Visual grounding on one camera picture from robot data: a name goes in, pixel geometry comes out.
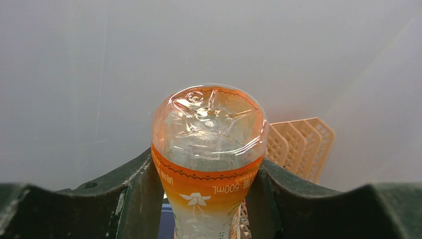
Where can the orange plastic file organizer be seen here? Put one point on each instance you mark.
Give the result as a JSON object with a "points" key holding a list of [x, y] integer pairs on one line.
{"points": [[300, 146]]}

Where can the orange drink bottle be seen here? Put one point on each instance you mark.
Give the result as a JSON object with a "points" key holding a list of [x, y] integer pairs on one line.
{"points": [[207, 144]]}

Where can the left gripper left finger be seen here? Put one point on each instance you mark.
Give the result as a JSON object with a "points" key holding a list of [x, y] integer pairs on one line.
{"points": [[122, 204]]}

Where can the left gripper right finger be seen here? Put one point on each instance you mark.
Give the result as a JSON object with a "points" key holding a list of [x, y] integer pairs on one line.
{"points": [[281, 205]]}

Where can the blue plastic bin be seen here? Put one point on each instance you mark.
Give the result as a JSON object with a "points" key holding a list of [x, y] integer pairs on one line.
{"points": [[167, 223]]}

